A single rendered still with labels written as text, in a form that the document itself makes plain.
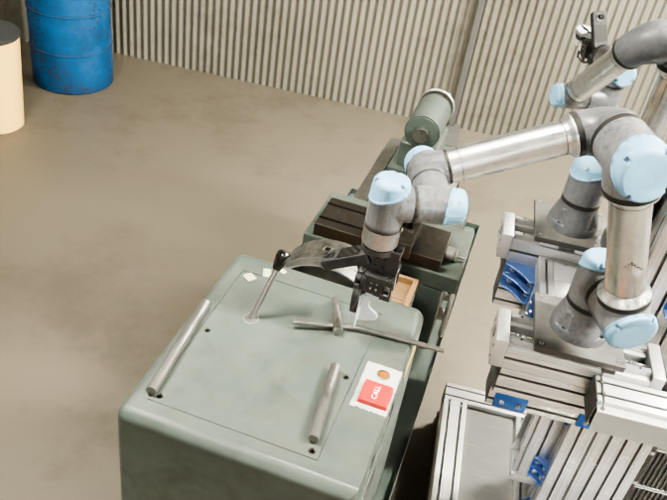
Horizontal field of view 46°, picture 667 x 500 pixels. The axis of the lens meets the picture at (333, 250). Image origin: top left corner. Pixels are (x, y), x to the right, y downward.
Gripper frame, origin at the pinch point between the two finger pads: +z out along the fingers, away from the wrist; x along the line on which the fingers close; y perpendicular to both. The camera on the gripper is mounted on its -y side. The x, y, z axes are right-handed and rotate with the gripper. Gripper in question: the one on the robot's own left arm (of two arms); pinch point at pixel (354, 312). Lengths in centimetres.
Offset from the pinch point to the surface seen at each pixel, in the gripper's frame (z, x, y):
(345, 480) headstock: 3.8, -39.9, 11.3
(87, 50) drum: 98, 277, -250
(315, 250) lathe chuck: 6.7, 26.3, -17.9
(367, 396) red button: 2.6, -19.8, 9.2
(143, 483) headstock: 22, -43, -28
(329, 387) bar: 1.6, -21.9, 1.6
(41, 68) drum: 114, 266, -278
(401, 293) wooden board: 41, 63, 2
